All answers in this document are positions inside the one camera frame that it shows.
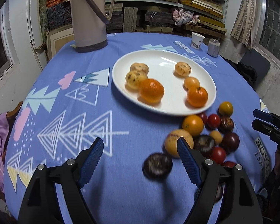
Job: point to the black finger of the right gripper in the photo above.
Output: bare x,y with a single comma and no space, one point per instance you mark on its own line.
267,129
267,117

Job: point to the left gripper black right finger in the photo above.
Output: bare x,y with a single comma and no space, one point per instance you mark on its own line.
230,186

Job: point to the red tomato edge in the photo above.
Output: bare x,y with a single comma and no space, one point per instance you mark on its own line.
229,164

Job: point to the dark red plum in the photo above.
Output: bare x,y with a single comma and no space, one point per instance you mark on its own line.
203,116
230,142

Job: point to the dark brown passion fruit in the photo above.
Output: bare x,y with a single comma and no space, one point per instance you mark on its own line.
226,125

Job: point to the yellow orange small citrus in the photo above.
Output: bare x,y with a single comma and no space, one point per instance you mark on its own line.
225,108

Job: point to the dark mottled passion fruit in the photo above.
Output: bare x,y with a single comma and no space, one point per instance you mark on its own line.
205,144

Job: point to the small tan round fruit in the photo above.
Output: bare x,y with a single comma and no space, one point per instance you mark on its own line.
217,136

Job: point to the red cherry tomato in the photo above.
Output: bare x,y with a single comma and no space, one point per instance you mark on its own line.
213,121

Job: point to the dark red plum back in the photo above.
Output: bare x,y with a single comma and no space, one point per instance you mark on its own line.
203,116

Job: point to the large yellow passion fruit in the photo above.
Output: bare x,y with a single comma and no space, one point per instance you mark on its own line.
171,140

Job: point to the dark purple passion fruit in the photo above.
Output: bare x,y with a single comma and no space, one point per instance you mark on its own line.
157,166

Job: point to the dark blue chair seat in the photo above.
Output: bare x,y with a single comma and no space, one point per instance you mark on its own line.
256,67

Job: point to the wooden chair back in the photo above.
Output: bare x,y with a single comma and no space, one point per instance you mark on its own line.
11,117

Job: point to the small pale orange fruit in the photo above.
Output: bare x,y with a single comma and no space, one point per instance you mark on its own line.
191,81

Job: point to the hanging checkered cloth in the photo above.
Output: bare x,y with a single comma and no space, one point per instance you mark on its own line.
242,28

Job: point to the silver drink can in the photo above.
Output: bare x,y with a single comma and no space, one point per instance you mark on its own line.
213,47

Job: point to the yellow spotted fruit right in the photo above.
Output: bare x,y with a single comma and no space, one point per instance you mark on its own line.
182,69

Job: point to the yellow spotted fruit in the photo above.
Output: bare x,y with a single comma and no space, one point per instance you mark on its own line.
134,78
182,69
139,67

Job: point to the white paper cup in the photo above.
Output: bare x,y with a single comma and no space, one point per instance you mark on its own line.
197,40

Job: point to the blue patterned tablecloth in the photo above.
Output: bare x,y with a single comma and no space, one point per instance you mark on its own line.
60,117

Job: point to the yellow spotted fruit front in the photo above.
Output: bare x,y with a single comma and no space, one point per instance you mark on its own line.
134,78

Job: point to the large orange tangerine left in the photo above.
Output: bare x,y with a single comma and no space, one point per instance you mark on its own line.
151,91

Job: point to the white oval plate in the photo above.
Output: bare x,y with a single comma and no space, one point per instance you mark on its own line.
161,68

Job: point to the yellow spotted fruit back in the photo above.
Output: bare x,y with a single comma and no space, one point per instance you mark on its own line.
139,67

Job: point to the metal storage shelf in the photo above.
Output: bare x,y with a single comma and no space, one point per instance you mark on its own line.
151,16

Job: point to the pink crumpled cloth on shelf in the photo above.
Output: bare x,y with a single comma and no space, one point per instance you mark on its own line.
182,17

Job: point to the beige thermos jug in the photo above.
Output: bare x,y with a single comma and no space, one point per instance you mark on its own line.
89,20

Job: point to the window with frame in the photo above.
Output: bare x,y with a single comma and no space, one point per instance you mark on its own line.
268,28

